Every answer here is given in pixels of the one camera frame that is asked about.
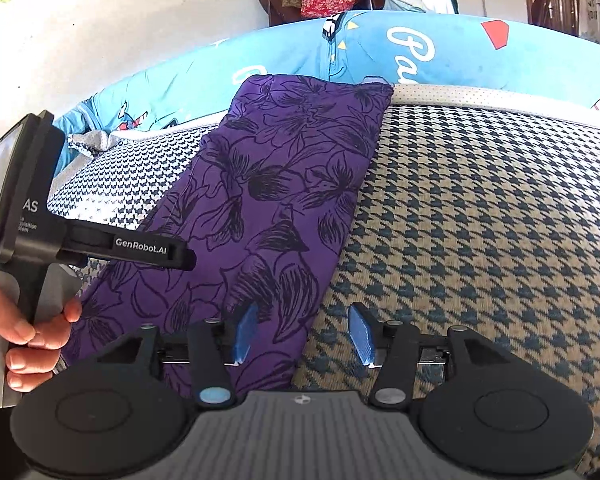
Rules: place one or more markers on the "person's left hand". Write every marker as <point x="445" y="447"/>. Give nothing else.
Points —
<point x="10" y="330"/>

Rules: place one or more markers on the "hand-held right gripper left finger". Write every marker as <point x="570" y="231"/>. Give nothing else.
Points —
<point x="247" y="332"/>

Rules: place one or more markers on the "purple floral shirt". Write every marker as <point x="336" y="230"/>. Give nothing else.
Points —
<point x="280" y="160"/>

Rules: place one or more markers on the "brown round chair back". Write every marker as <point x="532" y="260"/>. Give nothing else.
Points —
<point x="542" y="10"/>

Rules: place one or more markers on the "houndstooth bed mat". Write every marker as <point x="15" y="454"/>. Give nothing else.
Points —
<point x="480" y="210"/>

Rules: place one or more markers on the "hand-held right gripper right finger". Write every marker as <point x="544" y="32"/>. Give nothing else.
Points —
<point x="361" y="332"/>

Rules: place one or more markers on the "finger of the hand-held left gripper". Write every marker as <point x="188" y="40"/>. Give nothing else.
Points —
<point x="145" y="250"/>

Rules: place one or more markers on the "pale green cloth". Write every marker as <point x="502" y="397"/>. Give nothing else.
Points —
<point x="400" y="2"/>

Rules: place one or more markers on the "blue printed quilt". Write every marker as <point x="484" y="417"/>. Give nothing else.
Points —
<point x="455" y="40"/>

